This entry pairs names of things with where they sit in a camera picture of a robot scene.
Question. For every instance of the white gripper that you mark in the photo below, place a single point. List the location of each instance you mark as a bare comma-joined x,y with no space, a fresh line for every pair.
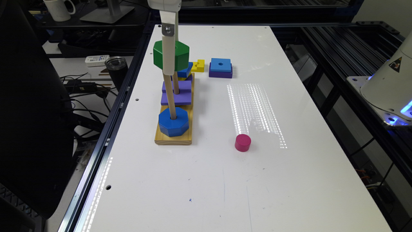
170,33

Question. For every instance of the green octagonal block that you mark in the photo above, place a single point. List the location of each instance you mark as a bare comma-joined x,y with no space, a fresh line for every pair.
181,60

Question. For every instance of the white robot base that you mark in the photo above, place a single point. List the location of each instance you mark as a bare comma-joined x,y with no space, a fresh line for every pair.
388,90

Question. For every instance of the small yellow block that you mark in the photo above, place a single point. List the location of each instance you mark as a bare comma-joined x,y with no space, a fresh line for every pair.
198,66

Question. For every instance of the blue block on rear peg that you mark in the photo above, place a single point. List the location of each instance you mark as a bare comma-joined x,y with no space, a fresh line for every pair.
185,72

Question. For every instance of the light blue square block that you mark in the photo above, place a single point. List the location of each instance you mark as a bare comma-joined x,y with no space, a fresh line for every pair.
220,65

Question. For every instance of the purple square block under blue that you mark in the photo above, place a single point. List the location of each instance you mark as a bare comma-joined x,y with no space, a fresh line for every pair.
220,74

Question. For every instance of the purple square block on board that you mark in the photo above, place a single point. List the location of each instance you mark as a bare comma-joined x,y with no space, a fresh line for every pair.
183,98

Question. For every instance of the blue octagonal block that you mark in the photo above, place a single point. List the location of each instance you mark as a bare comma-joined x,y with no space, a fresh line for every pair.
173,127

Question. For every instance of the pink cylinder block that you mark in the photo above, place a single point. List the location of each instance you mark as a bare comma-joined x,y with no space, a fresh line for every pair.
242,142

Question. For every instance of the front wooden peg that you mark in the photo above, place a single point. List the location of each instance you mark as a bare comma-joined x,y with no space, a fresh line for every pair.
170,96

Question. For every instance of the wooden peg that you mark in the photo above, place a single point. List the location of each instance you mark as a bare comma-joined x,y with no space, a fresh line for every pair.
175,83
170,96

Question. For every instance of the middle wooden peg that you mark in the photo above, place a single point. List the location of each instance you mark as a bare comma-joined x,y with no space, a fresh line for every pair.
175,83

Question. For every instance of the monitor stand base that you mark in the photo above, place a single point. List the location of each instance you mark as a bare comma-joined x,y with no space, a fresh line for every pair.
109,15

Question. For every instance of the black tumbler cup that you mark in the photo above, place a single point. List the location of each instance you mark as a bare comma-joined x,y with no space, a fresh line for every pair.
117,68

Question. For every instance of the white mug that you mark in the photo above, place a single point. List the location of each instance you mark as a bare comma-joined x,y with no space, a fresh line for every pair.
58,9

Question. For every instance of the wooden peg base board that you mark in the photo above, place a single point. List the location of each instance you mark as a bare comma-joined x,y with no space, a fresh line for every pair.
186,138

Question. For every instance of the black office chair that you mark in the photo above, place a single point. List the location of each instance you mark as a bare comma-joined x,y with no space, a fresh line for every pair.
36,118

